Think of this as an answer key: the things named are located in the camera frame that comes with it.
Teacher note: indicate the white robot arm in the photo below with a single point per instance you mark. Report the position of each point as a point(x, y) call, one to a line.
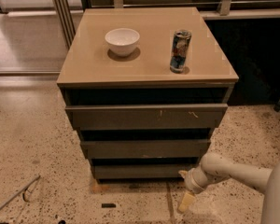
point(214, 168)

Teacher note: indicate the small black floor object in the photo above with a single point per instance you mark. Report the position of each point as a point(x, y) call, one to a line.
point(108, 205)

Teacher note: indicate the blue patterned drink can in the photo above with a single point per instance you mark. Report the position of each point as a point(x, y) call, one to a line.
point(179, 50)

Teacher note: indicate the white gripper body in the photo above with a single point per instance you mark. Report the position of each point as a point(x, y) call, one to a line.
point(191, 180)

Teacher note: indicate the grey drawer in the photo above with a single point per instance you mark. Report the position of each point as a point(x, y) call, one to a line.
point(145, 149)
point(139, 171)
point(145, 117)

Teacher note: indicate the grey three-drawer cabinet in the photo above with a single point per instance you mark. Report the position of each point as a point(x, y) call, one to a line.
point(93, 75)

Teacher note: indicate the grey metal rod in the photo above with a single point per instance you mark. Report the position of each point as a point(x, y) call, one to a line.
point(18, 192)

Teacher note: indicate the white ceramic bowl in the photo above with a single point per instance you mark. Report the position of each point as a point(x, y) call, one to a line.
point(122, 41)

